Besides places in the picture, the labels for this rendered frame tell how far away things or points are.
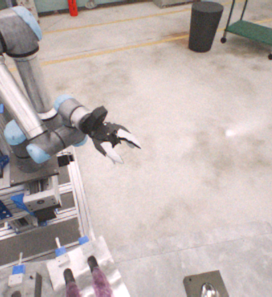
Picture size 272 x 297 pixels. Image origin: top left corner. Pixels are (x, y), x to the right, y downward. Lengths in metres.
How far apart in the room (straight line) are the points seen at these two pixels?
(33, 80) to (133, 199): 1.53
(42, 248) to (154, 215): 0.92
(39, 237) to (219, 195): 1.56
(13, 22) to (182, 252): 1.13
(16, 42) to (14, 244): 1.49
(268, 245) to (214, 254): 0.27
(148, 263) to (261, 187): 1.66
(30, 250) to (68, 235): 0.27
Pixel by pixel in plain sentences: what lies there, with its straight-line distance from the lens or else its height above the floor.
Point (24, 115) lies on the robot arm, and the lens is 0.89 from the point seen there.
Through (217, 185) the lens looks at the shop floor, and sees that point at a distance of 2.50.
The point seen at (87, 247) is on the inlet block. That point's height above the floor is 0.88.
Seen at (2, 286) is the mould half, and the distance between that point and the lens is 1.24.
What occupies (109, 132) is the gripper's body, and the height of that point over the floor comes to 1.47.
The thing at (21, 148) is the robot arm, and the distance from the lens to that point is 1.17.
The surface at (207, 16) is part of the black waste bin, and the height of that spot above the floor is 0.57.
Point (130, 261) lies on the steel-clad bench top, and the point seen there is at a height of 0.80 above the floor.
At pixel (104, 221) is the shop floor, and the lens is 2.21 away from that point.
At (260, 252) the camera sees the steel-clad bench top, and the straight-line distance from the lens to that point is 1.38.
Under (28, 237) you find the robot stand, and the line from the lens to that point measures 2.07.
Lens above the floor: 1.98
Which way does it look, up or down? 49 degrees down
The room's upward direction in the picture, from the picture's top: straight up
